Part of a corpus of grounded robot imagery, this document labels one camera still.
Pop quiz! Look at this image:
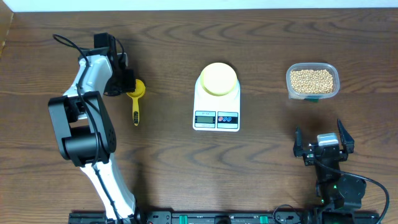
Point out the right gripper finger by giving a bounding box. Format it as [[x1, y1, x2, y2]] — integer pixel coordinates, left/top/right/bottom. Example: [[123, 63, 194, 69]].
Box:
[[337, 119, 354, 150], [294, 127, 303, 152]]

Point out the yellow measuring scoop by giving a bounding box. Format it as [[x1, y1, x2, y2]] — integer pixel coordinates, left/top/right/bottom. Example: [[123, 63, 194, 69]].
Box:
[[127, 79, 146, 126]]

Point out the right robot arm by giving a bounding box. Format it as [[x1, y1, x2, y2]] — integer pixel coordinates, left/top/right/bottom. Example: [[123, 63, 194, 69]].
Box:
[[293, 120, 366, 223]]

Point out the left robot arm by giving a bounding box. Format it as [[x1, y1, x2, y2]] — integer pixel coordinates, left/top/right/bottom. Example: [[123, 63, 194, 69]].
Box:
[[48, 33, 141, 223]]

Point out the white digital kitchen scale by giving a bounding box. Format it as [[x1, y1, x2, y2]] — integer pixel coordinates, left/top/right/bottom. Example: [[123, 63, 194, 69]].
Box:
[[192, 76, 241, 132]]

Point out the pale yellow bowl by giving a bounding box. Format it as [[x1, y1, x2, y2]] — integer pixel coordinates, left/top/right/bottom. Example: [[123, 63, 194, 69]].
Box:
[[199, 62, 238, 96]]

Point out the clear container of soybeans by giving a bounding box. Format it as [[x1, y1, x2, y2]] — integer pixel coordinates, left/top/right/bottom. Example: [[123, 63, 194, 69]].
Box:
[[286, 62, 340, 101]]

